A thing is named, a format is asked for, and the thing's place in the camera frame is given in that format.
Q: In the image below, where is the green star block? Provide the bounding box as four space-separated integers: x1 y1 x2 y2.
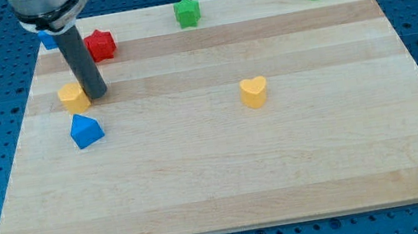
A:
173 0 201 29

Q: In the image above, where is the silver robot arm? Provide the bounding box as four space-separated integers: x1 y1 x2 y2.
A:
7 0 107 99

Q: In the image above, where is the yellow heart block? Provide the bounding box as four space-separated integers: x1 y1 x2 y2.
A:
239 76 267 109

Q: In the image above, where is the blue cube block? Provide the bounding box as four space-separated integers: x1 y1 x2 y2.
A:
37 31 58 50

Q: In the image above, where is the wooden board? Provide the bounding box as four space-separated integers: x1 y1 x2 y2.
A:
0 0 418 234

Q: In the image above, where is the yellow hexagon block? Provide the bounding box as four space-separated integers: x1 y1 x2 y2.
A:
57 82 91 114

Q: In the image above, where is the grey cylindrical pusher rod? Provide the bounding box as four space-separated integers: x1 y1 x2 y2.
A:
53 25 108 99

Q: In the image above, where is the blue triangle block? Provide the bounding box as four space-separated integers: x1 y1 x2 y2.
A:
70 114 104 149

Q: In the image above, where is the red star block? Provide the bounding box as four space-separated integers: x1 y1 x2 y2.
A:
83 30 117 62

